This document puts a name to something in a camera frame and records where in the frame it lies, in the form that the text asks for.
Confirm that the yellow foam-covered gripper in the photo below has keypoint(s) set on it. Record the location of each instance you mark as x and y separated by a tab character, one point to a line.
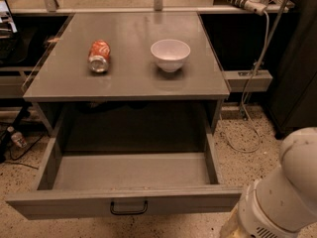
254	215

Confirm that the grey top drawer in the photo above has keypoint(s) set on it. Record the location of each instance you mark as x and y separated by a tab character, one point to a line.
162	153

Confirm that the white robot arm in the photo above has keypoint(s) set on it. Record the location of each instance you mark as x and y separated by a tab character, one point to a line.
285	201

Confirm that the grey drawer cabinet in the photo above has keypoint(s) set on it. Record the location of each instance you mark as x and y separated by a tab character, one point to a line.
133	75

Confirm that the white ceramic bowl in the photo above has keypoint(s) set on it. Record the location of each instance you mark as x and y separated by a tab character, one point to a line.
170	54

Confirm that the orange soda can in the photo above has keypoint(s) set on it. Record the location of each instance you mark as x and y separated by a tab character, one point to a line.
99	56

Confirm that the white power strip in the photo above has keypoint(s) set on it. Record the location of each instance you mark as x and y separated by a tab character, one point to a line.
254	6

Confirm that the small plastic bottle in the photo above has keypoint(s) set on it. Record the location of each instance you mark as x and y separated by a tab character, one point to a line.
17	137

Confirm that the black top drawer handle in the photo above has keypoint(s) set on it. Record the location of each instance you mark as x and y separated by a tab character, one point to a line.
128	208

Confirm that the grey metal bracket beam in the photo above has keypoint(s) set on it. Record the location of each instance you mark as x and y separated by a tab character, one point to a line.
243	80

